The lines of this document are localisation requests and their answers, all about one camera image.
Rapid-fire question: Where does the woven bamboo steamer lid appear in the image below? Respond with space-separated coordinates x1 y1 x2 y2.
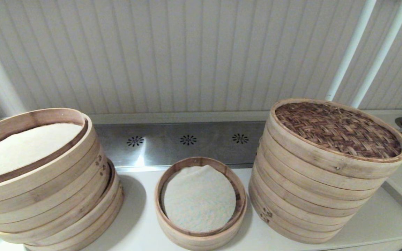
270 98 402 180

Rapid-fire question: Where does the white cloth steamer liner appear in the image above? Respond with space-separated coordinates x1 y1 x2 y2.
0 122 84 182
161 165 237 233

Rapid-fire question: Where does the wide bamboo steamer basket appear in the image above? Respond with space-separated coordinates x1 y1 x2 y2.
0 159 120 244

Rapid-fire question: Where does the stamped bamboo steamer basket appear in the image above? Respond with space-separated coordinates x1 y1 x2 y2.
249 181 362 244

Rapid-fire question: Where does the steel panel with vent holes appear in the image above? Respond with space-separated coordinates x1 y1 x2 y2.
93 121 268 168

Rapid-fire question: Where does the white metal pipe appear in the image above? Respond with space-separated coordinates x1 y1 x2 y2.
350 0 402 108
325 0 377 102

